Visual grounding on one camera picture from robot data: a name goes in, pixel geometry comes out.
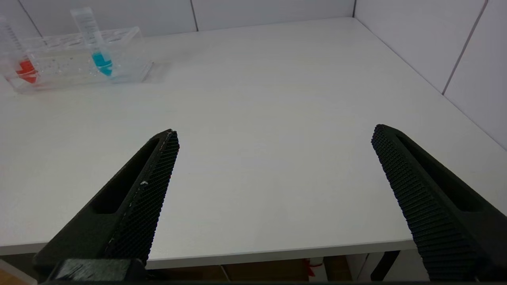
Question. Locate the clear acrylic test tube rack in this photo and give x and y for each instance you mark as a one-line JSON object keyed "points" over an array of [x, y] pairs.
{"points": [[71, 65]]}

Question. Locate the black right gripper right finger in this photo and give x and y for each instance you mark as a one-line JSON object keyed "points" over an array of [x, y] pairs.
{"points": [[435, 206]]}

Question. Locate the test tube with blue pigment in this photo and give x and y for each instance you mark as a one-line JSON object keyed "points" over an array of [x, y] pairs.
{"points": [[102, 61]]}

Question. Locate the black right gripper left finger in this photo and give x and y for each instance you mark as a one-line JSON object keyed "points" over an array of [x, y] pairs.
{"points": [[134, 206]]}

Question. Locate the test tube with red pigment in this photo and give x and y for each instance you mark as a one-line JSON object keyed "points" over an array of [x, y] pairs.
{"points": [[27, 71]]}

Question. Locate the black table leg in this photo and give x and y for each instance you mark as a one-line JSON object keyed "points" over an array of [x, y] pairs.
{"points": [[383, 266]]}

